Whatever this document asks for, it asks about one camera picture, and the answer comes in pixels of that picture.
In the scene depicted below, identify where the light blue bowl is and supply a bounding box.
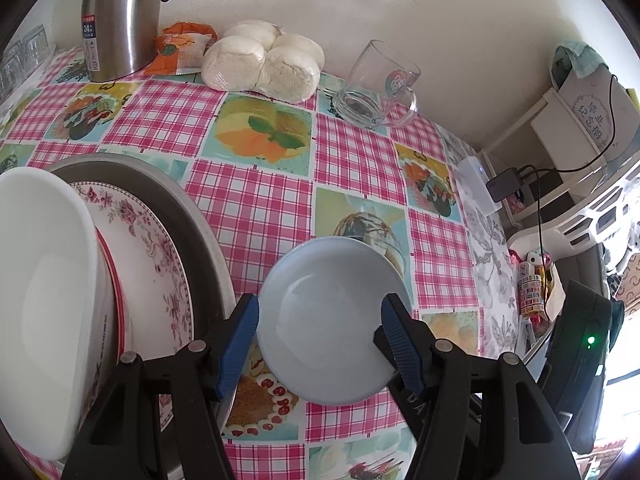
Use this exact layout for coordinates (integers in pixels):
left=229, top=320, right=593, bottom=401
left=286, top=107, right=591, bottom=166
left=256, top=236, right=413, bottom=405

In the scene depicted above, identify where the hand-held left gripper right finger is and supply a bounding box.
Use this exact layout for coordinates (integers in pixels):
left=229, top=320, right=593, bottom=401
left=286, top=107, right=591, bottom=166
left=373, top=293, right=584, bottom=480

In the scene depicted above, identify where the stainless steel thermos jug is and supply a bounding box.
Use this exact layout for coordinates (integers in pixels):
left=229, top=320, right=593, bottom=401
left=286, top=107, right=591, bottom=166
left=80, top=0, right=181, bottom=83

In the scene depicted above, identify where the grey floral tablecloth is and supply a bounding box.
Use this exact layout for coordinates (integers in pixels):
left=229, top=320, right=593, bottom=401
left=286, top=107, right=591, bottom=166
left=447, top=132, right=533, bottom=361

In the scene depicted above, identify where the white plastic basket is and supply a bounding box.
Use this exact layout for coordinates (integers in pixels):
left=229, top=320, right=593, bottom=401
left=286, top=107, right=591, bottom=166
left=507, top=172, right=640, bottom=261

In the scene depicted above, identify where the stack of patterned tape rolls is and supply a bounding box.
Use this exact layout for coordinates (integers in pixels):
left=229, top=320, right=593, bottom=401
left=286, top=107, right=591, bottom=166
left=519, top=259, right=549, bottom=319

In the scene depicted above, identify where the white square bowl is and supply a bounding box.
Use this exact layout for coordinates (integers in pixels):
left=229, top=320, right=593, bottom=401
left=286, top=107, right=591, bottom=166
left=0, top=167, right=118, bottom=461

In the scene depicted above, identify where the red rimmed strawberry bowl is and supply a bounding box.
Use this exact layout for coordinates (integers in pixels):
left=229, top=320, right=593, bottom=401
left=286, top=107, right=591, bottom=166
left=94, top=227, right=132, bottom=376

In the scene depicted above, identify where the black cable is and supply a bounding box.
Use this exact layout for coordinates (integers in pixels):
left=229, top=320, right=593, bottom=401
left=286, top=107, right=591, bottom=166
left=520, top=74, right=622, bottom=261

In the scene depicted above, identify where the glass mug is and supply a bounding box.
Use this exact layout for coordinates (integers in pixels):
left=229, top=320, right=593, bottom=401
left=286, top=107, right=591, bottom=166
left=332, top=40, right=423, bottom=129

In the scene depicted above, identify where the pink floral round plate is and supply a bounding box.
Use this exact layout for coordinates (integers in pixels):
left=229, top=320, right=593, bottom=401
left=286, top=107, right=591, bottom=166
left=67, top=181, right=195, bottom=418

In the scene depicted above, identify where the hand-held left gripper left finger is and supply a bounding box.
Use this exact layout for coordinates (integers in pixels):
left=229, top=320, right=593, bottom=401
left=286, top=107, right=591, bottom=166
left=60, top=293, right=261, bottom=480

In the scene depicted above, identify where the black adapter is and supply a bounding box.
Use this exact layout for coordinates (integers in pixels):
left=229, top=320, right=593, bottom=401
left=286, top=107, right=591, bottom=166
left=487, top=170, right=532, bottom=201

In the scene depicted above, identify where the teal cloth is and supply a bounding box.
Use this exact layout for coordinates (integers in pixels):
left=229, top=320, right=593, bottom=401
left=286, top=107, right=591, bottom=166
left=551, top=40, right=610, bottom=81

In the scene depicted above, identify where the orange snack packet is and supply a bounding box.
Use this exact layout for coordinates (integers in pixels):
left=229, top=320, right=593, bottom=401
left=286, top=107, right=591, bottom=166
left=145, top=22, right=218, bottom=77

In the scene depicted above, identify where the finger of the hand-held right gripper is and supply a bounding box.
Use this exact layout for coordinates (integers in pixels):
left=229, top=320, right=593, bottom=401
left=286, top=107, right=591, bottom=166
left=387, top=367, right=443, bottom=480

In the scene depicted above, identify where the white shelf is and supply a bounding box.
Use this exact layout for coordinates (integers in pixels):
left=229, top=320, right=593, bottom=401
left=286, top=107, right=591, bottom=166
left=480, top=87, right=640, bottom=221

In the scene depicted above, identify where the bag of steamed buns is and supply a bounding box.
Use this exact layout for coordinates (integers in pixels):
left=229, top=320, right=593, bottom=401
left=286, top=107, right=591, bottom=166
left=201, top=20, right=325, bottom=103

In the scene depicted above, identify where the white power bank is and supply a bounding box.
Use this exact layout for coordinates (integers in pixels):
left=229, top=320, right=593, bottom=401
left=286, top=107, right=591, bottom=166
left=457, top=156, right=503, bottom=218

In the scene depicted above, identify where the white printed bag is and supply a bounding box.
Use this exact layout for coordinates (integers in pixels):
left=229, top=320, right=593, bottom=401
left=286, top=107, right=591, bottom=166
left=550, top=67, right=633, bottom=171

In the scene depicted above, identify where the stainless steel basin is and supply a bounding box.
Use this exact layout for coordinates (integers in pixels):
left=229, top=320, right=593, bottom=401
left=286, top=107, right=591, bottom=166
left=47, top=155, right=237, bottom=480

